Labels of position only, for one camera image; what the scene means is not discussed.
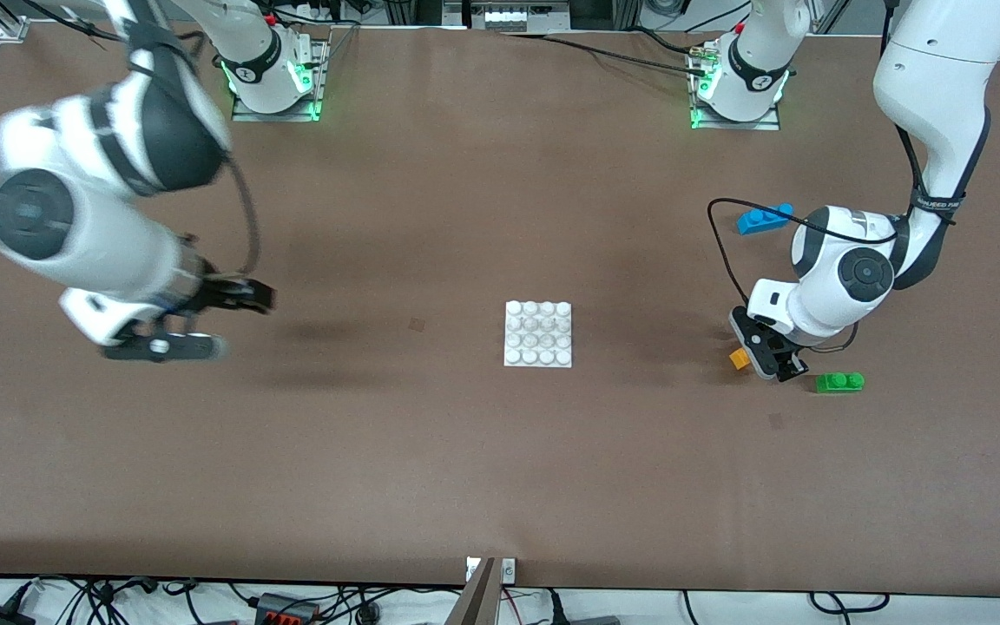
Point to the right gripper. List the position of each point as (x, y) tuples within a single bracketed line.
[(227, 294)]

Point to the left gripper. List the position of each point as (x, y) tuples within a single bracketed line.
[(788, 367)]

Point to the yellow two-stud toy block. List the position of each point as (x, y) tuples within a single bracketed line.
[(739, 358)]

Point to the white studded base plate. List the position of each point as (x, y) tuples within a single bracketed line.
[(538, 334)]

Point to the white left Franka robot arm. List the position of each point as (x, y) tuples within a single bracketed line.
[(934, 87)]

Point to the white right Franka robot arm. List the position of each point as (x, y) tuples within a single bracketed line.
[(118, 247)]

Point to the green two-stud toy block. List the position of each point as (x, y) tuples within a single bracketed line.
[(839, 383)]

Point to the blue three-stud toy block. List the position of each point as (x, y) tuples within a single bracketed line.
[(760, 220)]

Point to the black orange connector box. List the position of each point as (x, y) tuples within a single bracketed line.
[(287, 609)]

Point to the grey metal rod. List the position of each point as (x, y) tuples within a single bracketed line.
[(476, 599)]

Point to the white power strip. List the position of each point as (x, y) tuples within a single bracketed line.
[(509, 17)]

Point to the black power adapter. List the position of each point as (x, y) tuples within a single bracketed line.
[(1, 615)]

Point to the small metal edge bracket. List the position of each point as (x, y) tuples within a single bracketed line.
[(509, 569)]

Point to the aluminium corner bracket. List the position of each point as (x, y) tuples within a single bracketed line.
[(12, 29)]

